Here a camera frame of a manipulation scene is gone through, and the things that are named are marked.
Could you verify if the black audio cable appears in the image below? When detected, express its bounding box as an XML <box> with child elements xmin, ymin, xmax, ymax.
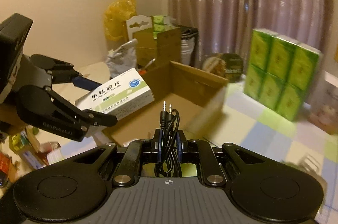
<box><xmin>154</xmin><ymin>100</ymin><xmax>183</xmax><ymax>178</ymax></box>

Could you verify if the white appliance carton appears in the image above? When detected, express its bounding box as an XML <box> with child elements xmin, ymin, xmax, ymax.
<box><xmin>308</xmin><ymin>71</ymin><xmax>337</xmax><ymax>135</ymax></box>

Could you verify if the yellow plastic bag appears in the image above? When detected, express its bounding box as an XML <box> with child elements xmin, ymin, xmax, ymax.
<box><xmin>103</xmin><ymin>0</ymin><xmax>137</xmax><ymax>41</ymax></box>

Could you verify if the white Mecobalamin tablets box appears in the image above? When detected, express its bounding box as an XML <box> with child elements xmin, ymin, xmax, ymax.
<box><xmin>75</xmin><ymin>68</ymin><xmax>154</xmax><ymax>120</ymax></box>

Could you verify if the green tissue pack bundle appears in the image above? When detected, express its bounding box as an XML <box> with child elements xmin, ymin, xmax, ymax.
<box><xmin>244</xmin><ymin>28</ymin><xmax>321</xmax><ymax>121</ymax></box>

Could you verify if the brown cardboard box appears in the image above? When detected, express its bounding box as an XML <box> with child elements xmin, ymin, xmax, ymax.
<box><xmin>103</xmin><ymin>61</ymin><xmax>228</xmax><ymax>146</ymax></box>

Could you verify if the round snack tin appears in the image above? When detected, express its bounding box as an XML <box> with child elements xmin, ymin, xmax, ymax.
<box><xmin>201</xmin><ymin>53</ymin><xmax>244</xmax><ymax>83</ymax></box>

